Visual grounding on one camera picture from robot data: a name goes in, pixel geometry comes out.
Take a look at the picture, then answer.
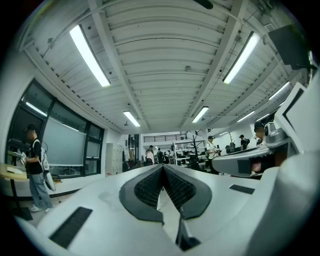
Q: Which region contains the grey metal locker cabinet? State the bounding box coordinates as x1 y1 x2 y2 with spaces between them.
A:
105 142 124 176

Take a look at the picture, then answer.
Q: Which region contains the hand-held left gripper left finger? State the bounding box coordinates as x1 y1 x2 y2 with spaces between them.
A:
21 163 181 256

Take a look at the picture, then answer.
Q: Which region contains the black balcony railing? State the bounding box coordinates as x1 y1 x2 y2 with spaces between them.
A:
142 134 188 144

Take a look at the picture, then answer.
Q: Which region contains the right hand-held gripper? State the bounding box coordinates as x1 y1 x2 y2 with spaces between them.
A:
264 71 320 162

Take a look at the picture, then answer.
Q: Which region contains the white metal shelf rack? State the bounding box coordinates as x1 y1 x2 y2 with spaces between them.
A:
172 139 209 166

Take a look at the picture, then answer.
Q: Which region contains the black monitor on stand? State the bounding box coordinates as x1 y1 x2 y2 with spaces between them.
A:
267 24 319 71

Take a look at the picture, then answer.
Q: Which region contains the small wooden table black base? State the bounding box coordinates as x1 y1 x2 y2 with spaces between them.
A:
0 162 34 221

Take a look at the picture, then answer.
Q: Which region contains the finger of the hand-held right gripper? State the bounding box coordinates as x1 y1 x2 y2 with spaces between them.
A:
211 146 273 179

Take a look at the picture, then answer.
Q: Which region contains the black tree-shaped coat stand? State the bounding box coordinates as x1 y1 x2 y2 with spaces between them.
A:
186 131 205 161

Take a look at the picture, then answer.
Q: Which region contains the black framed window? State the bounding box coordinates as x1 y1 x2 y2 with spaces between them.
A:
6 78 105 179

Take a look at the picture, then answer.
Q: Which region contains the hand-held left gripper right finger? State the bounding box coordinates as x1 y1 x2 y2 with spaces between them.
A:
163 163 270 256

